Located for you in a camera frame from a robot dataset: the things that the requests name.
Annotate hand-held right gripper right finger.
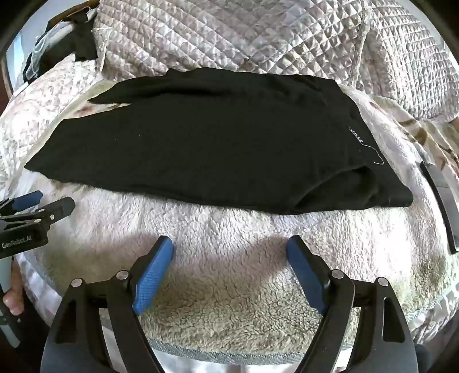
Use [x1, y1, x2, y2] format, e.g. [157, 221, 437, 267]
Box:
[286, 235, 419, 373]

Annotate silver quilted bedspread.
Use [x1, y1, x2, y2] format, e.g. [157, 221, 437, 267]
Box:
[92, 0, 459, 122]

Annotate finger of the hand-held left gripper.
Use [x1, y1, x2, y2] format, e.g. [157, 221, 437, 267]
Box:
[0, 197, 76, 231]
[0, 191, 44, 216]

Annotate light grey cloth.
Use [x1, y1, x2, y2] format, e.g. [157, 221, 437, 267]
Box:
[30, 25, 74, 70]

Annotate printed fleece blanket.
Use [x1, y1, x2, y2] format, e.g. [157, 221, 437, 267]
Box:
[0, 79, 459, 361]

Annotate dark clothing pile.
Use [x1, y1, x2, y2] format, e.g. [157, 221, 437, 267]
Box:
[22, 6, 100, 84]

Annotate person's left hand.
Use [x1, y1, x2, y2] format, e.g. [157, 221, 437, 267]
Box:
[3, 263, 25, 317]

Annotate black pants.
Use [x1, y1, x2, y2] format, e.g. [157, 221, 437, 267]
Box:
[24, 67, 415, 216]

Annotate white floral quilted cover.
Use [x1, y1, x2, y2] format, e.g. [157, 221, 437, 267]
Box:
[0, 54, 105, 153]

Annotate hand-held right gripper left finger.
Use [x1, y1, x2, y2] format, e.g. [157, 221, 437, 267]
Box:
[41, 235, 175, 373]

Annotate black strap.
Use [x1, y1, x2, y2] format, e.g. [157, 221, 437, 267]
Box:
[419, 161, 459, 256]

